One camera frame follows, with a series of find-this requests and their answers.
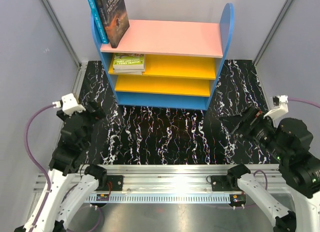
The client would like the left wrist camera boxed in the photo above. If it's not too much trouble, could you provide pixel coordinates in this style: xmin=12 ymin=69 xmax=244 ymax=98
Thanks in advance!
xmin=52 ymin=93 xmax=86 ymax=116

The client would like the light blue treehouse book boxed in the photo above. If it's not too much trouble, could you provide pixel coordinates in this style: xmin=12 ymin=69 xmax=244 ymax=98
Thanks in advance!
xmin=87 ymin=0 xmax=109 ymax=44

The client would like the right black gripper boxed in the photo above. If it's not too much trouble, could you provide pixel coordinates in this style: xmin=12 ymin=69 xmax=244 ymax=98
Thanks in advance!
xmin=218 ymin=104 xmax=288 ymax=161

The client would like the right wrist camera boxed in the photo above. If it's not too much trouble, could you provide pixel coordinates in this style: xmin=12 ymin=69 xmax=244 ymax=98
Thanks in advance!
xmin=263 ymin=95 xmax=289 ymax=120

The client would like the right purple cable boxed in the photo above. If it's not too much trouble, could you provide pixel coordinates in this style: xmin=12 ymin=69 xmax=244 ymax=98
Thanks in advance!
xmin=253 ymin=98 xmax=320 ymax=190

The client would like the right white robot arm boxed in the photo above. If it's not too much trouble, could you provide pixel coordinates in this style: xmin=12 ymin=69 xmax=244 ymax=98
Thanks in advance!
xmin=209 ymin=105 xmax=320 ymax=231

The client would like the slotted grey cable duct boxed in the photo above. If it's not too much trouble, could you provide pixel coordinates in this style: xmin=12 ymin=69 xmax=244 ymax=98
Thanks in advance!
xmin=84 ymin=193 xmax=231 ymax=204

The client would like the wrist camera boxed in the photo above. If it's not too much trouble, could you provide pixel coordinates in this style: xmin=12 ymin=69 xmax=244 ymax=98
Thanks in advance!
xmin=263 ymin=95 xmax=289 ymax=120
xmin=52 ymin=93 xmax=86 ymax=116

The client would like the green storey treehouse book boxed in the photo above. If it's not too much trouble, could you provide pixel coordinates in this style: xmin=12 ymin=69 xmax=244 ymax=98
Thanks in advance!
xmin=112 ymin=53 xmax=145 ymax=69

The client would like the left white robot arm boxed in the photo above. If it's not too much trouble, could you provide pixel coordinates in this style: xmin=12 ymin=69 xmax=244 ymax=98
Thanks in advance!
xmin=15 ymin=99 xmax=108 ymax=231

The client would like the dark tale two cities book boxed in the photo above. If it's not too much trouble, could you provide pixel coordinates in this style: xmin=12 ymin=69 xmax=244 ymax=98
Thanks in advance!
xmin=95 ymin=0 xmax=130 ymax=48

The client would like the blue back cover book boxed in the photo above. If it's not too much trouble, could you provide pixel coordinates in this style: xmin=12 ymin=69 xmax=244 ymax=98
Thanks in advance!
xmin=113 ymin=69 xmax=145 ymax=75

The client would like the black marble pattern mat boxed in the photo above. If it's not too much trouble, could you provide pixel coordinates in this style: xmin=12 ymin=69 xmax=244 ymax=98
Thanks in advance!
xmin=79 ymin=60 xmax=276 ymax=165

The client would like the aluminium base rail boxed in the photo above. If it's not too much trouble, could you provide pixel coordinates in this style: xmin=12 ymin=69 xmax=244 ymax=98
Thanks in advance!
xmin=33 ymin=164 xmax=288 ymax=194

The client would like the blue pink yellow bookshelf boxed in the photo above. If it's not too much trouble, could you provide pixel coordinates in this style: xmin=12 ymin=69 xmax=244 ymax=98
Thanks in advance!
xmin=90 ymin=3 xmax=235 ymax=110

